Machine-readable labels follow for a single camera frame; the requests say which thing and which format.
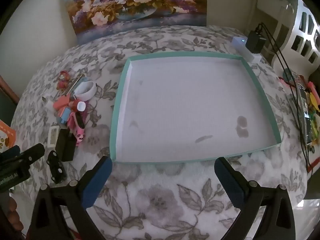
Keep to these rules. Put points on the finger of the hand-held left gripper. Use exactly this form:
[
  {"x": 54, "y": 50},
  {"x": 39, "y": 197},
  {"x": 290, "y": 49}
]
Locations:
[
  {"x": 10, "y": 152},
  {"x": 32, "y": 152}
]

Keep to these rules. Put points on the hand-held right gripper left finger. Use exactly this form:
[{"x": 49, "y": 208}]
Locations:
[{"x": 98, "y": 180}]

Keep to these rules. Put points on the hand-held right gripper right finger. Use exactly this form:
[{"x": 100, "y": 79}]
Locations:
[{"x": 229, "y": 183}]

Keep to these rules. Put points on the black plastic plate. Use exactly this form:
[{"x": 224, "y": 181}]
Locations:
[{"x": 56, "y": 167}]

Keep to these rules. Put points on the white rectangular frame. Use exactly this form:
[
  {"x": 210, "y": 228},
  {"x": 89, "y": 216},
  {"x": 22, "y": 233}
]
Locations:
[{"x": 53, "y": 128}]

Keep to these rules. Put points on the black charger block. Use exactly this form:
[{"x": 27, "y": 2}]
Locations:
[{"x": 65, "y": 145}]

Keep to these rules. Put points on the pink blue toy knife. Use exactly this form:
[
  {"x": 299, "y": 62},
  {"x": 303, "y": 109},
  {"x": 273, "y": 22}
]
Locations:
[{"x": 64, "y": 116}]

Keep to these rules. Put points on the pink wristband black face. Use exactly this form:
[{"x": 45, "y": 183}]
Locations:
[{"x": 72, "y": 120}]

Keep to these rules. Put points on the pink heart block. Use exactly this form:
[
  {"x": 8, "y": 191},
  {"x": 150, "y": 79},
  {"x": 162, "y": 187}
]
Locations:
[{"x": 61, "y": 102}]

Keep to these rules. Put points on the small red toy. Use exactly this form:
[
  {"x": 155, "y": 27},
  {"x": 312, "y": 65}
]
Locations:
[{"x": 74, "y": 105}]

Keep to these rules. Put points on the white round cap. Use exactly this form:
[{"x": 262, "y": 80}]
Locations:
[{"x": 81, "y": 106}]

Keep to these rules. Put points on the white roll of tape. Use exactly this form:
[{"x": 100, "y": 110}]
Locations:
[{"x": 86, "y": 96}]

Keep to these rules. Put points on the brown pink dog figure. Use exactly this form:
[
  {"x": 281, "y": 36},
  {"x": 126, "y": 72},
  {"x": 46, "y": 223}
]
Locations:
[{"x": 62, "y": 78}]

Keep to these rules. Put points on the teal-edged white tray box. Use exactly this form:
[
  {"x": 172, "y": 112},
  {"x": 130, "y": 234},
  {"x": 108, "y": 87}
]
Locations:
[{"x": 187, "y": 105}]

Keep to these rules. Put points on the person's left hand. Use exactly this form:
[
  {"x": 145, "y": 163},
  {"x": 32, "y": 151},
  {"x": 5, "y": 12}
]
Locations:
[{"x": 10, "y": 212}]

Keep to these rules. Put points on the dark wooden furniture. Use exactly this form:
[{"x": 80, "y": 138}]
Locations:
[{"x": 6, "y": 97}]

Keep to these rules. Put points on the grey floral blanket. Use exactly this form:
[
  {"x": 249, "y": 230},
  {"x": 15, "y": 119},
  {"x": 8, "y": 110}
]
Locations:
[{"x": 160, "y": 205}]

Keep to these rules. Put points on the colourful toy clutter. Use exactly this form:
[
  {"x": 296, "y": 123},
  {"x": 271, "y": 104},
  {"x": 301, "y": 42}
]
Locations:
[{"x": 312, "y": 95}]

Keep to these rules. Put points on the teal round toy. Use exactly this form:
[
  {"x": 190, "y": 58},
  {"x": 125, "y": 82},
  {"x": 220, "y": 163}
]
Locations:
[{"x": 288, "y": 76}]

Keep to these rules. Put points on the white power strip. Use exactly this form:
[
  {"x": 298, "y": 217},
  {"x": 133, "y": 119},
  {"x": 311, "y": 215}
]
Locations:
[{"x": 240, "y": 45}]

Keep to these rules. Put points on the black power adapter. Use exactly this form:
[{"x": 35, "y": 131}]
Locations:
[{"x": 255, "y": 42}]

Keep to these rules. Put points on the white lattice cabinet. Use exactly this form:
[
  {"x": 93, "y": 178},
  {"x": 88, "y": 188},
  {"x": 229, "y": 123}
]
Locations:
[{"x": 307, "y": 30}]

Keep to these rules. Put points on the floral painting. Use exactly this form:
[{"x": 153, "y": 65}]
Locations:
[{"x": 135, "y": 2}]

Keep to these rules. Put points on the white wooden frame furniture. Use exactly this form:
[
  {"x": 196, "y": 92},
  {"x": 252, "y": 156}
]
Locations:
[{"x": 275, "y": 2}]

